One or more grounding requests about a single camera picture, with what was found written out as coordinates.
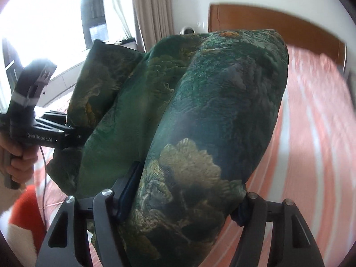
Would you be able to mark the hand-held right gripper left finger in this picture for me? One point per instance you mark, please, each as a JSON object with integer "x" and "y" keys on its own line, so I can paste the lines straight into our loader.
{"x": 129, "y": 192}

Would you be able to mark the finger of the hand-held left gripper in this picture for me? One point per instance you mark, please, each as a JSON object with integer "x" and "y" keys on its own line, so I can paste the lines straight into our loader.
{"x": 76, "y": 139}
{"x": 52, "y": 121}

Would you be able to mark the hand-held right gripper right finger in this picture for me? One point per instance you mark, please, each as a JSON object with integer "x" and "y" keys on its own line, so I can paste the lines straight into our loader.
{"x": 251, "y": 208}

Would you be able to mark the green patterned pillow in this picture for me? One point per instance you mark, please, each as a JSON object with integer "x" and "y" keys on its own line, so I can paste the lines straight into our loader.
{"x": 208, "y": 116}

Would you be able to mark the person's left hand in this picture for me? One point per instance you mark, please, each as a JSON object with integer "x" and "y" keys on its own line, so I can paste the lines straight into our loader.
{"x": 23, "y": 164}

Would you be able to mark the white window bench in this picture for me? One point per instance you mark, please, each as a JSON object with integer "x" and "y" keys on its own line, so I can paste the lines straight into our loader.
{"x": 64, "y": 80}

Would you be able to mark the pink striped bedsheet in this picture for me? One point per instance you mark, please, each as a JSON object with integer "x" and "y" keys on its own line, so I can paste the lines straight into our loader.
{"x": 306, "y": 158}

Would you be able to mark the red white fleece garment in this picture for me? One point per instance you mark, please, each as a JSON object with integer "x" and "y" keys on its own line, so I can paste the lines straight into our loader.
{"x": 27, "y": 214}

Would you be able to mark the window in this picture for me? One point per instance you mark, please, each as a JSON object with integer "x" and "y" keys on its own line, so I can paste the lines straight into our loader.
{"x": 94, "y": 14}

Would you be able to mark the beige curtain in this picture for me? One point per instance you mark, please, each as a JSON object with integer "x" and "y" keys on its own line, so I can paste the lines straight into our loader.
{"x": 153, "y": 11}

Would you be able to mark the wooden headboard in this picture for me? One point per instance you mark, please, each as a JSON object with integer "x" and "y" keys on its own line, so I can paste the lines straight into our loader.
{"x": 278, "y": 19}

